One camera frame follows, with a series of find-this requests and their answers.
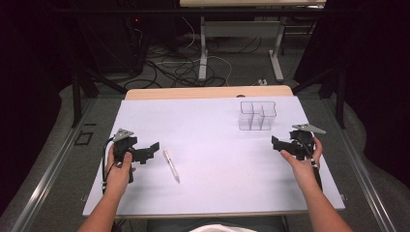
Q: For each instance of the desk with white legs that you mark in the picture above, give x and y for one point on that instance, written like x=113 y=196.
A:
x=245 y=29

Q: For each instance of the black metal stand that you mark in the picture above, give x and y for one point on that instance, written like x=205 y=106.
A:
x=335 y=93
x=80 y=93

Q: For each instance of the white pen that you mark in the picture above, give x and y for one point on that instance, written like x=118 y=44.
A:
x=171 y=166

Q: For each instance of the clear plastic organizer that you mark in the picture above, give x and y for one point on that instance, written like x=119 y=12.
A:
x=257 y=116

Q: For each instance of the black computer tower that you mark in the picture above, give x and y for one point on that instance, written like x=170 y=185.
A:
x=129 y=45

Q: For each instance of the white table mat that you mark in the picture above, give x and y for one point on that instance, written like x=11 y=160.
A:
x=212 y=154

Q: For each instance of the white power plug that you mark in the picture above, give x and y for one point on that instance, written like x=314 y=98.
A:
x=262 y=81

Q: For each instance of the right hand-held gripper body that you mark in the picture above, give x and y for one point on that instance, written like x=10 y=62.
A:
x=303 y=141

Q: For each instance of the wooden table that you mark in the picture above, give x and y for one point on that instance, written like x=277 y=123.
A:
x=206 y=92

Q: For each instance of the person's left hand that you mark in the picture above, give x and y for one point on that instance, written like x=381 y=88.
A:
x=118 y=175

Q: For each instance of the person's right hand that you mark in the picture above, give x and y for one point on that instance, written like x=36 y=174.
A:
x=302 y=169

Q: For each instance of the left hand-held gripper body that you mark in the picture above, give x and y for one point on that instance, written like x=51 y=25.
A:
x=124 y=144

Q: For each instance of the metal floor rail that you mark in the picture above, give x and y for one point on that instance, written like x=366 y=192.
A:
x=45 y=174
x=361 y=174

